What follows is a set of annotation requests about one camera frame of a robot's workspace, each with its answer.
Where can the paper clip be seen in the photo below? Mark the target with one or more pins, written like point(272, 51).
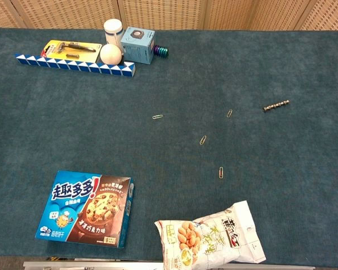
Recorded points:
point(229, 113)
point(157, 116)
point(203, 140)
point(220, 172)

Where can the teal felt table cloth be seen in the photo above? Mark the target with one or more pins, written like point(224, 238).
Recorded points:
point(157, 84)

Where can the rainbow metal spring toy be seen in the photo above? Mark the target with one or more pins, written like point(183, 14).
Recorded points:
point(162, 50)

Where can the light blue cardboard box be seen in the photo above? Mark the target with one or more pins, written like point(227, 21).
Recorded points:
point(136, 47)

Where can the cream white ball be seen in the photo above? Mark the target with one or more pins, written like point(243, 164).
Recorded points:
point(110, 54)

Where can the white peanut snack bag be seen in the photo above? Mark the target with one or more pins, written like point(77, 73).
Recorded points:
point(211, 239)

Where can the blue chocolate cookie box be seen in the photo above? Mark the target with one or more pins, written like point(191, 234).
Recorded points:
point(79, 208)

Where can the blue white snake puzzle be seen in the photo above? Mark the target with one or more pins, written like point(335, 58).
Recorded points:
point(73, 65)

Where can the white plastic bottle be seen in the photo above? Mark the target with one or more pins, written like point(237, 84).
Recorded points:
point(112, 31)

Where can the woven folding screen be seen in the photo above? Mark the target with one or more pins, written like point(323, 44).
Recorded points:
point(163, 14)

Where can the yellow razor blister pack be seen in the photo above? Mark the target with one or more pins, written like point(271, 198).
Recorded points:
point(73, 50)

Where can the aluminium frame rail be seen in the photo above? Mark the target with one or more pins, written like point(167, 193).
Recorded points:
point(73, 265)

